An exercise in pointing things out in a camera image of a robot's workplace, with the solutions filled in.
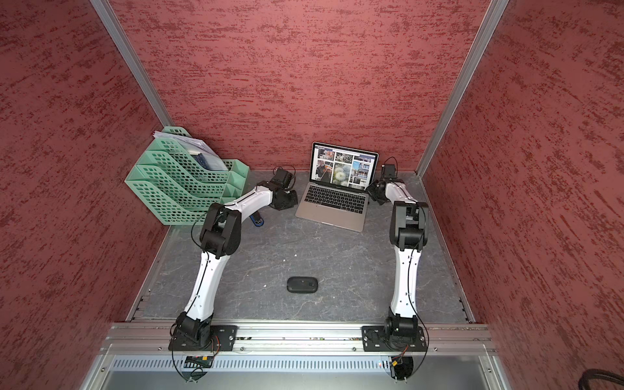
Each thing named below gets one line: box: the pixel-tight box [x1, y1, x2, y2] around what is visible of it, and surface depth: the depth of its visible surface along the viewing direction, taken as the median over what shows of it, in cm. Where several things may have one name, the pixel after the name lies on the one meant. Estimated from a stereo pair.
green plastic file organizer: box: [124, 126, 251, 226], surface depth 100 cm
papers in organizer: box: [152, 130, 229, 172], surface depth 105 cm
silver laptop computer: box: [294, 141, 380, 233], surface depth 110 cm
